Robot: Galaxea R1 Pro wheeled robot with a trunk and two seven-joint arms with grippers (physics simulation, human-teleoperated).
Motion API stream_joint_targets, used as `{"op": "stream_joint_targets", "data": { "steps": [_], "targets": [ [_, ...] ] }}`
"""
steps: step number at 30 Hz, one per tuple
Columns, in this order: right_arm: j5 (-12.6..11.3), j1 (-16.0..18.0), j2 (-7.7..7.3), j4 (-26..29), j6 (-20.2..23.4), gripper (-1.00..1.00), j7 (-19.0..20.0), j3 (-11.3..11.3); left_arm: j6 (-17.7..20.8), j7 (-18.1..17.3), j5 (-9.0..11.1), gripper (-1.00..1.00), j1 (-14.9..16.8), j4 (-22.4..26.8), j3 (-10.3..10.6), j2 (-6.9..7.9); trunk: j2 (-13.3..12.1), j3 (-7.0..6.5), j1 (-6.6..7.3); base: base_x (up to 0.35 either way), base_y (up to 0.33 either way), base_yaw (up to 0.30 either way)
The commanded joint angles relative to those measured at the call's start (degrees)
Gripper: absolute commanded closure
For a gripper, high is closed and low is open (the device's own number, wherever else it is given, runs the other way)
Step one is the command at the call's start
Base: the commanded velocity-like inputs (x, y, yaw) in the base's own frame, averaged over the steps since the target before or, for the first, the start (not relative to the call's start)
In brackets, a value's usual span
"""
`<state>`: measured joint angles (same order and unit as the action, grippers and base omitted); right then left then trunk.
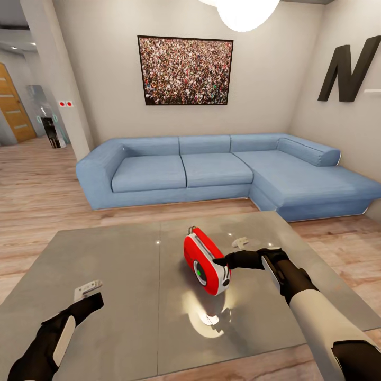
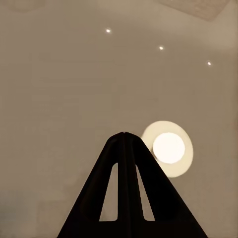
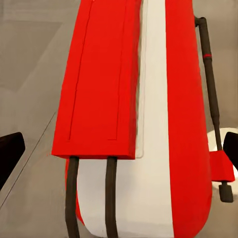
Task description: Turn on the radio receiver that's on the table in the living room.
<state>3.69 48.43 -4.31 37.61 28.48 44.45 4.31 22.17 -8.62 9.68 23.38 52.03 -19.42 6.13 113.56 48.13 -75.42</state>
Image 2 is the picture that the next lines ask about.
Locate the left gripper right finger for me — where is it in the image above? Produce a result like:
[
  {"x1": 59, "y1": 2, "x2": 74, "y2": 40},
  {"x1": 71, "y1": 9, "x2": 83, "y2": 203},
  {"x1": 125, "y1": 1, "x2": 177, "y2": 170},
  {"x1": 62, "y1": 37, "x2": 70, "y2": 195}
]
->
[{"x1": 124, "y1": 132, "x2": 208, "y2": 238}]

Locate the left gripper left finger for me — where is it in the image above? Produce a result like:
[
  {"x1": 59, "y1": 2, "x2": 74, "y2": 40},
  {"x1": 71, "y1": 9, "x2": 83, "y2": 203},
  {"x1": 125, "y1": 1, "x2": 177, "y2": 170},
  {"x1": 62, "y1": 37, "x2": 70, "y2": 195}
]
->
[{"x1": 57, "y1": 132, "x2": 132, "y2": 238}]

